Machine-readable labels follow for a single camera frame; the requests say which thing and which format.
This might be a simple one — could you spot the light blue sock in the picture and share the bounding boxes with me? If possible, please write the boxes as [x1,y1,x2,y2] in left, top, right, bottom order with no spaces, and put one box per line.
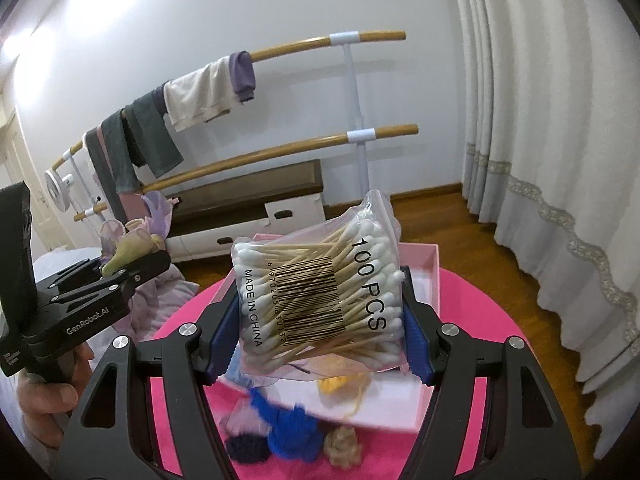
[224,346,253,390]

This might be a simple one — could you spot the person's left hand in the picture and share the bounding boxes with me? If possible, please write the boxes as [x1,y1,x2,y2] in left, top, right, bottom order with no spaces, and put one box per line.
[16,342,94,450]

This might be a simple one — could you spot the wooden ballet barre rack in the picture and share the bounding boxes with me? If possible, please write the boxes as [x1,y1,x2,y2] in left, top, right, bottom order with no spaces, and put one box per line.
[51,30,420,224]

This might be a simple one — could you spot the purple garment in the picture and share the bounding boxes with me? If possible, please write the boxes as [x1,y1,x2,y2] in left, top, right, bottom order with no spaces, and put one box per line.
[229,51,256,103]

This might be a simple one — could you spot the white fan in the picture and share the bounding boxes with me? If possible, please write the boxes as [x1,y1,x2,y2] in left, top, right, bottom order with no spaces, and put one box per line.
[44,169,74,212]

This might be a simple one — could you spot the blue knitted toy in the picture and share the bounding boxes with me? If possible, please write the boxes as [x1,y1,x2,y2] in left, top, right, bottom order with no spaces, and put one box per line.
[250,388,324,463]

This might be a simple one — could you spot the navy knitted scrunchie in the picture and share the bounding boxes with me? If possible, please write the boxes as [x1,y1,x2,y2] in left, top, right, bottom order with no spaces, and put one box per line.
[224,434,271,465]

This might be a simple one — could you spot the pastel organza scrunchie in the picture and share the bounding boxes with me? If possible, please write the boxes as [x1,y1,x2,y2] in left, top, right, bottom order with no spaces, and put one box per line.
[100,191,179,276]

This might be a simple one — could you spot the grey pink towel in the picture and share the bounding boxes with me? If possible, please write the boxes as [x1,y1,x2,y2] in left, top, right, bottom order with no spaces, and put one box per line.
[84,127,149,223]

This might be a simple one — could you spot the white storage drawer left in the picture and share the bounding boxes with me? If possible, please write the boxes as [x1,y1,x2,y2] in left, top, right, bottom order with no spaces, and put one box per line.
[165,230,255,262]

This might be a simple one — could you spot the white storage drawer right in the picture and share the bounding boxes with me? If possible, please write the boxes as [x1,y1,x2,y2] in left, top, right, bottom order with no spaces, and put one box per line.
[265,193,326,235]

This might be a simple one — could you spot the cotton swab bag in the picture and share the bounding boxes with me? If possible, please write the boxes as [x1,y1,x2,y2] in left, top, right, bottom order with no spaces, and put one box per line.
[231,190,406,380]

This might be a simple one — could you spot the lilac organza scrunchie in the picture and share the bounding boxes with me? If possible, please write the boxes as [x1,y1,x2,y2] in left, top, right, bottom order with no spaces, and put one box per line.
[220,398,271,437]

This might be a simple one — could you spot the beige satin scrunchie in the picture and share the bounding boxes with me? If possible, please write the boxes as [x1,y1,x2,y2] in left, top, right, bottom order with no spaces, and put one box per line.
[323,426,362,470]

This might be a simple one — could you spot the cream garment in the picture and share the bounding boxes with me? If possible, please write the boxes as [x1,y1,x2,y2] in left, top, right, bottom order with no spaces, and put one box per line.
[163,56,240,132]

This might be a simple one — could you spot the dark green towel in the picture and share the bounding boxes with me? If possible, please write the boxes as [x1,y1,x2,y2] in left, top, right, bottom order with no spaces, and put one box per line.
[101,86,183,193]

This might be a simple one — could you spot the white curtain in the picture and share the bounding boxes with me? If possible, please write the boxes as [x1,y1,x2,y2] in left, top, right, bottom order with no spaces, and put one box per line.
[457,0,639,458]

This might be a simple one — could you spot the yellow crocheted fish toy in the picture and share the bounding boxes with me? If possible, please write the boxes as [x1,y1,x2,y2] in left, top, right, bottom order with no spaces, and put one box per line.
[317,373,371,419]

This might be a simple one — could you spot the white storage drawer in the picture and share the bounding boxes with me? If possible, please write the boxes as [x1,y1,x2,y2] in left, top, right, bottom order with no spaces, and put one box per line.
[165,230,255,262]
[265,193,326,235]

